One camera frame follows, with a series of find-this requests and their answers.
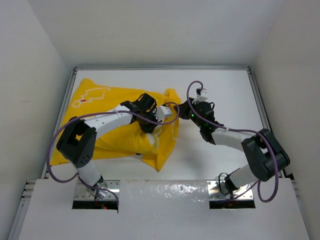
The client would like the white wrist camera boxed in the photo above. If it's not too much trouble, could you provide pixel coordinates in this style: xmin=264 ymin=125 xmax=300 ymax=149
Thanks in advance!
xmin=155 ymin=105 xmax=173 ymax=122
xmin=192 ymin=88 xmax=208 ymax=104

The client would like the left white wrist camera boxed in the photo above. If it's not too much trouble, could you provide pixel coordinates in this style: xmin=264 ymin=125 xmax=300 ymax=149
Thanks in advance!
xmin=155 ymin=105 xmax=173 ymax=122

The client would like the purple cable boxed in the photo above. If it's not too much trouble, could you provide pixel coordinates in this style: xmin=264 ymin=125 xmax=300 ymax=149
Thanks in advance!
xmin=186 ymin=80 xmax=280 ymax=203
xmin=46 ymin=101 xmax=181 ymax=208

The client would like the aluminium table frame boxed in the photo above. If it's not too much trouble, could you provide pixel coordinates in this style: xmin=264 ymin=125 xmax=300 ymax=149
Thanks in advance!
xmin=9 ymin=66 xmax=308 ymax=240

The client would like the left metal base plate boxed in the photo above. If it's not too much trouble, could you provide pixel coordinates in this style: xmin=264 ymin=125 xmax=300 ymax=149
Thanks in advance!
xmin=74 ymin=180 xmax=120 ymax=202

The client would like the metal base plate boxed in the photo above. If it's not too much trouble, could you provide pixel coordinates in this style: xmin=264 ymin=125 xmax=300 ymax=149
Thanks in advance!
xmin=74 ymin=180 xmax=120 ymax=202
xmin=207 ymin=179 xmax=254 ymax=201

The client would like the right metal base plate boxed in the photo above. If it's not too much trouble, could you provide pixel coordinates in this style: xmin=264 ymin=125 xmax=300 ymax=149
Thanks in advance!
xmin=207 ymin=179 xmax=254 ymax=201

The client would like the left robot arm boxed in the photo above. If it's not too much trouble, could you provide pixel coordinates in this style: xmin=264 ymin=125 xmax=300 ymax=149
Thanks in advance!
xmin=56 ymin=93 xmax=164 ymax=191

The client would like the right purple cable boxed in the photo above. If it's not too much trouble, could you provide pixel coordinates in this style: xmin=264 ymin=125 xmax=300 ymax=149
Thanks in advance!
xmin=186 ymin=80 xmax=280 ymax=203

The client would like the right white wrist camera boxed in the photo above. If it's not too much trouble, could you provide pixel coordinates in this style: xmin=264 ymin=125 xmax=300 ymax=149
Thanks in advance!
xmin=192 ymin=88 xmax=208 ymax=104

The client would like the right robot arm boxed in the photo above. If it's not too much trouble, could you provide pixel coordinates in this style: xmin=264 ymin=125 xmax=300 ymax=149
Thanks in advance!
xmin=174 ymin=98 xmax=290 ymax=195

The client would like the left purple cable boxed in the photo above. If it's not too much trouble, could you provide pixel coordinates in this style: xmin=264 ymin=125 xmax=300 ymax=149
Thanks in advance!
xmin=46 ymin=101 xmax=181 ymax=208

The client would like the yellow pillowcase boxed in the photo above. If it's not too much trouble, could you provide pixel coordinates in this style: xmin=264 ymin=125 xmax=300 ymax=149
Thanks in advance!
xmin=49 ymin=78 xmax=182 ymax=172

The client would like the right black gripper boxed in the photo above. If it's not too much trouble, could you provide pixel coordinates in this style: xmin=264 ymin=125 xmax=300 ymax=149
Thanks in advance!
xmin=174 ymin=97 xmax=204 ymax=129

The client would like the cream pillow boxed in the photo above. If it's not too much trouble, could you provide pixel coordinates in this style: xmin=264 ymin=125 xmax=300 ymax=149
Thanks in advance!
xmin=145 ymin=128 xmax=161 ymax=150

